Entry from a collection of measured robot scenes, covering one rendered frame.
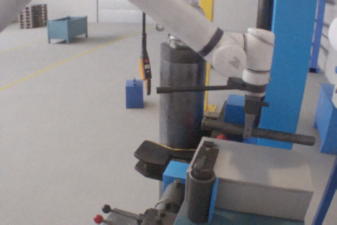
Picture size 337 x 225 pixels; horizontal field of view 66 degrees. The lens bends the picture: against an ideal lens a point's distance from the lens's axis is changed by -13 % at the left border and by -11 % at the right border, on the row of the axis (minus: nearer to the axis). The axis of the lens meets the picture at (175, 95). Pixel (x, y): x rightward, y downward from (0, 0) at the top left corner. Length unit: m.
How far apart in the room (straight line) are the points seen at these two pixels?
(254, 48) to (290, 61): 0.33
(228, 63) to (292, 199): 0.48
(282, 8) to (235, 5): 10.79
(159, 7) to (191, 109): 0.70
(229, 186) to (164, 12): 0.55
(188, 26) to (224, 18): 11.32
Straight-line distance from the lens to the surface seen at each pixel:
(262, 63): 0.89
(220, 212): 0.98
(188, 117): 1.33
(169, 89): 1.10
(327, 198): 1.90
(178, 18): 0.70
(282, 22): 1.16
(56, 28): 9.32
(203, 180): 0.82
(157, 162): 1.30
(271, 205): 0.97
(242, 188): 0.93
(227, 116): 1.47
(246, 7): 11.89
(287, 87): 1.21
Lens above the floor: 1.74
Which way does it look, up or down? 21 degrees down
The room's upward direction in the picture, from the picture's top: 2 degrees clockwise
